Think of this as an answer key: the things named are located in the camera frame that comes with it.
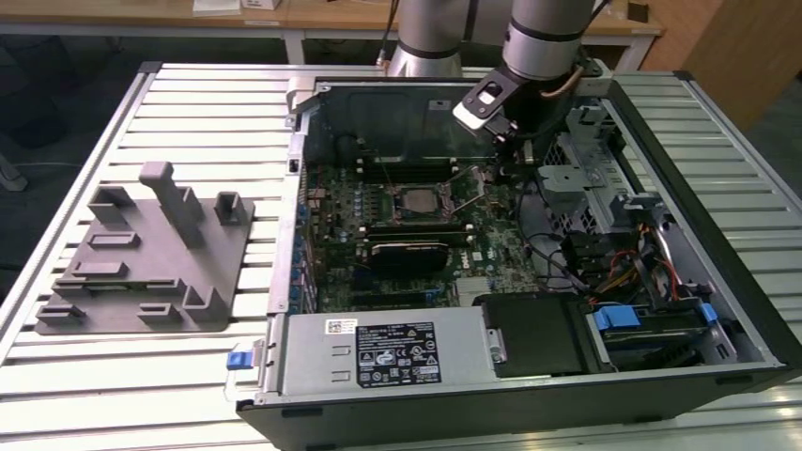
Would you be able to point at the small blue carrier tab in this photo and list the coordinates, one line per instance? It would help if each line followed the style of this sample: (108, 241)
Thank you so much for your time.
(708, 314)

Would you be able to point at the white paper sheet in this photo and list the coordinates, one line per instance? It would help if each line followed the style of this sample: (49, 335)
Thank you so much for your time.
(217, 5)

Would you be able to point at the metal disk bay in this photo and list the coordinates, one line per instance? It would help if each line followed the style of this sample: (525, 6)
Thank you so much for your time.
(724, 345)

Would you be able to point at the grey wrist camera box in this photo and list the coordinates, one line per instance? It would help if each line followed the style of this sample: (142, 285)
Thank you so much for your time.
(596, 84)

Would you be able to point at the black drive box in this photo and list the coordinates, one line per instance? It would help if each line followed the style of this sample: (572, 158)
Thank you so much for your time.
(533, 333)

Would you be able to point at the blue case latch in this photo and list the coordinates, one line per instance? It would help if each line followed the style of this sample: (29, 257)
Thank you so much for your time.
(238, 361)

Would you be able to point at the grey metal drive cage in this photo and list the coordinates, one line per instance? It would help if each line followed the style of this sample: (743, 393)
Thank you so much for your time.
(564, 181)

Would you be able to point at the silver CPU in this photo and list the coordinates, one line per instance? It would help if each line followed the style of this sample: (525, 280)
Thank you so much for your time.
(421, 199)

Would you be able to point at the green RAM stick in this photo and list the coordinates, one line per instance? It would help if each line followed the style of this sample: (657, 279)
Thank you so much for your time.
(132, 284)
(414, 233)

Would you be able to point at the black graphics card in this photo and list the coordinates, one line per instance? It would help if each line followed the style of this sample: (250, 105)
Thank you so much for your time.
(408, 257)

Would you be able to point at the wooden cabinet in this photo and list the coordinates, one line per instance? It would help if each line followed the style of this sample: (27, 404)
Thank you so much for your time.
(740, 47)

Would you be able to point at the silver chipset heatsink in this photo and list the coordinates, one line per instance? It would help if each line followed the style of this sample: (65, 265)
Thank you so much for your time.
(476, 287)

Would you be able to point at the green motherboard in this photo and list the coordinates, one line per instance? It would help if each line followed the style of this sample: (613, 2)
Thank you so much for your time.
(496, 235)

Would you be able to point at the small white box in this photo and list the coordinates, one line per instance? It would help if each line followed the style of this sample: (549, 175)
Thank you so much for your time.
(261, 4)

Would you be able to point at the black PC case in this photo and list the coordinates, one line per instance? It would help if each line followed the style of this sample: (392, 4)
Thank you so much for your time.
(438, 413)

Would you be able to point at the metal locking lever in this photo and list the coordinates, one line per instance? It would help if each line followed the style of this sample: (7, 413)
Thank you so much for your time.
(472, 203)
(382, 170)

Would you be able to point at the grey metal foot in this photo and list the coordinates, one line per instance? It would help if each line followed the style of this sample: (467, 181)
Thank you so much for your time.
(13, 178)

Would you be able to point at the CPU socket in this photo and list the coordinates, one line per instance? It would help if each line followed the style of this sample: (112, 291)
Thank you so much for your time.
(396, 213)

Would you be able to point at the grey power supply unit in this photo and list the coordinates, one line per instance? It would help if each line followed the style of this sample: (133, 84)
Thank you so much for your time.
(314, 347)

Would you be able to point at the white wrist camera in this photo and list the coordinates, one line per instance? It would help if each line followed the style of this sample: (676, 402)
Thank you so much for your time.
(483, 101)

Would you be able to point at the small black box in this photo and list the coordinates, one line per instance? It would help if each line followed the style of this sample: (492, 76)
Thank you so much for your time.
(639, 11)

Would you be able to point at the grey parts rack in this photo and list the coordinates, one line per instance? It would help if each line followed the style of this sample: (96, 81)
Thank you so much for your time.
(157, 263)

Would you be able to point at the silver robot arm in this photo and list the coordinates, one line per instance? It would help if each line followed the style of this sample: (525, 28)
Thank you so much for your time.
(545, 47)

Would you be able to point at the wooden desk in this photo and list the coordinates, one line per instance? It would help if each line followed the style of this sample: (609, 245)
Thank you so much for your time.
(157, 21)

